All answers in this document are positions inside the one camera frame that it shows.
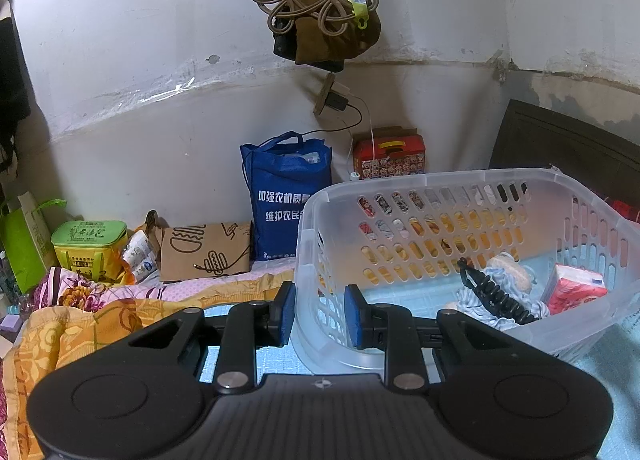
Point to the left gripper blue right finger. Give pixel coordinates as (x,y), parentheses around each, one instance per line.
(391,329)

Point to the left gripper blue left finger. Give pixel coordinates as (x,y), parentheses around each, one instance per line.
(248,327)

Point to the clear plastic laundry basket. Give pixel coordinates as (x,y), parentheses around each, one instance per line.
(400,241)

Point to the pink tissue pack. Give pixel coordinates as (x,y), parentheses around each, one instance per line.
(569,287)

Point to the brown paper bag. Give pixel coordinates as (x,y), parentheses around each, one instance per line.
(199,251)

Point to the blue shopping bag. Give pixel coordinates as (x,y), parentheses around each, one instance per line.
(281,175)

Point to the green yellow box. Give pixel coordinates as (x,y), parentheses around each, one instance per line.
(91,248)

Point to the red gift box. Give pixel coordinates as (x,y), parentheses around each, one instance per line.
(388,152)

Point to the orange floral blanket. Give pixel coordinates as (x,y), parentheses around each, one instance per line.
(55,336)

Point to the green paper bag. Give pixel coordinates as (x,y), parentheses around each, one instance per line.
(26,238)

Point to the dark wooden headboard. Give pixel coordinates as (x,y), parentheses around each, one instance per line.
(531,136)

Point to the wall charger plug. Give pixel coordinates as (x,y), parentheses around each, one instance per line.
(331,95)

